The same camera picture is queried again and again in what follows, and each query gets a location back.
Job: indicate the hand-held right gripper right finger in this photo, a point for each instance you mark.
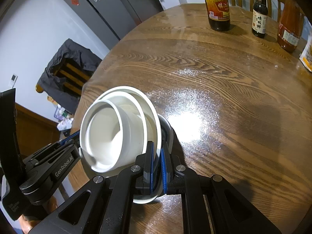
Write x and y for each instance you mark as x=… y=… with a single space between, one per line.
x=164 y=169

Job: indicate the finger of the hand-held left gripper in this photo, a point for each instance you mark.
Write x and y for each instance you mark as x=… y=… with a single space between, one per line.
x=58 y=165

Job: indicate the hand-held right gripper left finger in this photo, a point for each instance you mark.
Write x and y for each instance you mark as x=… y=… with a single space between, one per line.
x=149 y=167

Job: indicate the tall white bowl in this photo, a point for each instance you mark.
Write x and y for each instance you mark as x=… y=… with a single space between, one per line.
x=107 y=139

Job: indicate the large white bowl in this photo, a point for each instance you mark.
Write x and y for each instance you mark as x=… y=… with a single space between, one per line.
x=147 y=107

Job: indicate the small white bowl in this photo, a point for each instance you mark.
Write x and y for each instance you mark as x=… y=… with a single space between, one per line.
x=130 y=102

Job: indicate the wooden chair with cloth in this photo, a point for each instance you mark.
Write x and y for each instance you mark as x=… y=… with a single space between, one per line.
x=73 y=73

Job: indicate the chair with dark jacket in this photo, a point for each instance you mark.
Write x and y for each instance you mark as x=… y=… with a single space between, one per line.
x=70 y=63

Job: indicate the red fridge sticker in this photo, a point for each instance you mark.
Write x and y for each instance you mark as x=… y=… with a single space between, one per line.
x=75 y=0

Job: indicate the grey refrigerator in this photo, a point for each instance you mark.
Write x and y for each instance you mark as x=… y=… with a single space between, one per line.
x=102 y=7

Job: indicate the large vinegar bottle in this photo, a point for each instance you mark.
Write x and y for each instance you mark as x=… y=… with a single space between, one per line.
x=218 y=4

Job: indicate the small dark soy sauce bottle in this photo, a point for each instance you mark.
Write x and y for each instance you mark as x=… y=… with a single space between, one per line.
x=259 y=17

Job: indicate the yellow cracker bag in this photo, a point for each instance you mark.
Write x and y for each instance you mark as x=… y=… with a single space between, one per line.
x=307 y=56

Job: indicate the orange sauce bottle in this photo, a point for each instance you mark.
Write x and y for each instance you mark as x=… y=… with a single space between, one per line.
x=290 y=26

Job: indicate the white wall switch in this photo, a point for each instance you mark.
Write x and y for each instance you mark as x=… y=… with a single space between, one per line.
x=13 y=79

